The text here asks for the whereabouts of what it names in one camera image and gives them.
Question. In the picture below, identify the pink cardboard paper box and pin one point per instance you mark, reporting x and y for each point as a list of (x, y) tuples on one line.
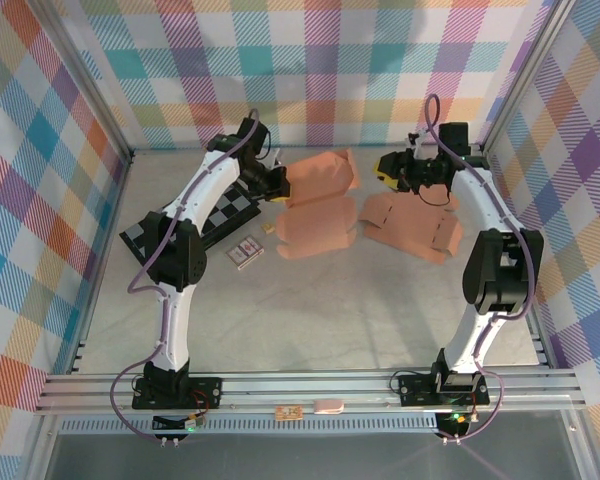
[(315, 230)]

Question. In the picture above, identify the salmon cardboard sheets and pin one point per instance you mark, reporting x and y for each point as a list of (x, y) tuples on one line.
[(410, 225)]

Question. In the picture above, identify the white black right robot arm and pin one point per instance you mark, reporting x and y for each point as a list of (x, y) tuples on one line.
[(500, 270)]

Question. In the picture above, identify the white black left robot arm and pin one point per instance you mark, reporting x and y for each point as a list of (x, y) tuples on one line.
[(180, 320)]

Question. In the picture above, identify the playing card box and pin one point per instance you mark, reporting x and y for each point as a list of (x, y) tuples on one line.
[(245, 251)]

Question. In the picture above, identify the wooden letter block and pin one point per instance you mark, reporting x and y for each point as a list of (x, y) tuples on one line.
[(269, 228)]

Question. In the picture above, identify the black grey chessboard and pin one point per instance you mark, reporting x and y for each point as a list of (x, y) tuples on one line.
[(230, 207)]

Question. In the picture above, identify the small pink eraser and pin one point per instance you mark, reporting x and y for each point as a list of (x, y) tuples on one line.
[(328, 406)]

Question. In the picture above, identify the small orange label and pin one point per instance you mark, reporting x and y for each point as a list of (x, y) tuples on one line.
[(287, 412)]

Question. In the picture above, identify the small black circuit board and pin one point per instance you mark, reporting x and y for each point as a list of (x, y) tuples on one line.
[(180, 425), (452, 422)]

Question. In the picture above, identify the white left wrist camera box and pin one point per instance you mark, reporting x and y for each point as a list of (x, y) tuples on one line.
[(275, 157)]

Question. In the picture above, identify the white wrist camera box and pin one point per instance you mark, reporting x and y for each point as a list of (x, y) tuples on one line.
[(275, 157), (419, 144)]

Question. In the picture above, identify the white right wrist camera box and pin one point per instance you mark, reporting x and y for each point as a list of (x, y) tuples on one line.
[(419, 144)]

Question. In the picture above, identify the aluminium frame post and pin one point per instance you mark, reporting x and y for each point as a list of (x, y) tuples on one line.
[(94, 100), (524, 75)]

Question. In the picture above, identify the aluminium side rail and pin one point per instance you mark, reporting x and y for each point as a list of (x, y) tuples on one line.
[(535, 340), (103, 260)]

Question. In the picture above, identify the aluminium mounting rail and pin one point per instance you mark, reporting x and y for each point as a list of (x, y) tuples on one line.
[(330, 387)]

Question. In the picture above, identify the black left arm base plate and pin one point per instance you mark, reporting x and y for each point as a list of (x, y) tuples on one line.
[(205, 390)]

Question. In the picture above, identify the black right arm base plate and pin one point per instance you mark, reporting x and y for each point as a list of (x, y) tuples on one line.
[(415, 387)]

